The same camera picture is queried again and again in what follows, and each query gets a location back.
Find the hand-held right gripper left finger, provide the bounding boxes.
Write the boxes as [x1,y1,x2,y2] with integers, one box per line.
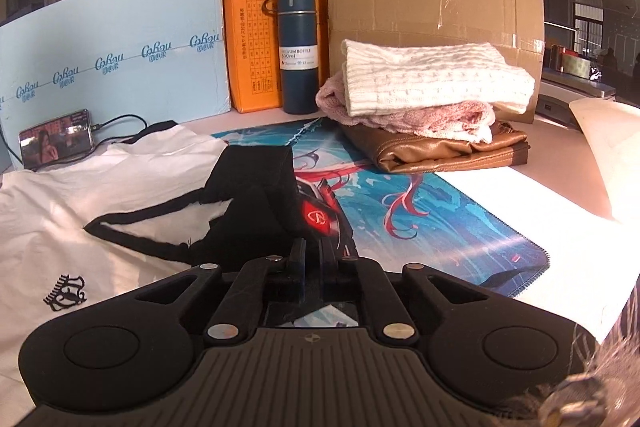
[120,238,307,340]

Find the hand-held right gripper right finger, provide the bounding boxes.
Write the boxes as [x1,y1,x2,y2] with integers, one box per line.
[319,238,507,340]

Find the white T-shirt with black trim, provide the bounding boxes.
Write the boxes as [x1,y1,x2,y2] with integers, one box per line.
[0,122,301,413]

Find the printed blue desk mat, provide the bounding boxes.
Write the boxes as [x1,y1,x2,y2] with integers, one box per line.
[210,117,551,328]

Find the brown leather garment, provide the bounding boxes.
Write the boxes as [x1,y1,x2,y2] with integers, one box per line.
[342,119,530,174]

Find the pink fuzzy sweater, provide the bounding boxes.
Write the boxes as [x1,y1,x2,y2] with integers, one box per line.
[315,74,496,144]

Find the dark blue vacuum bottle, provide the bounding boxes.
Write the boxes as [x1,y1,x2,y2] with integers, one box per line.
[261,0,321,115]

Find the white knitted sweater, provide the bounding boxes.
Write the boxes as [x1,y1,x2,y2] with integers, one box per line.
[341,38,536,118]

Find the orange cardboard box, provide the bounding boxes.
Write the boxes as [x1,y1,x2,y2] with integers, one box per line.
[220,0,331,114]

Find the light blue cardboard box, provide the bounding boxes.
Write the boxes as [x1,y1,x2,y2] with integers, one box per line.
[0,0,232,168]

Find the smartphone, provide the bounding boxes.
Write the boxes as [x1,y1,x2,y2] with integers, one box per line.
[18,108,96,170]

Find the brown cardboard box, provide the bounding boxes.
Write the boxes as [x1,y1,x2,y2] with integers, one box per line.
[325,0,547,124]

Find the person's fur-trimmed sleeve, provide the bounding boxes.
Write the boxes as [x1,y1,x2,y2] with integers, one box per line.
[520,287,640,427]

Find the cream curved panel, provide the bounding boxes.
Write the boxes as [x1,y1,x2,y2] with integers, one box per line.
[569,98,640,224]

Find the black charging cable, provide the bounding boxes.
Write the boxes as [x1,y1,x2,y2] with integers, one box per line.
[92,116,178,145]

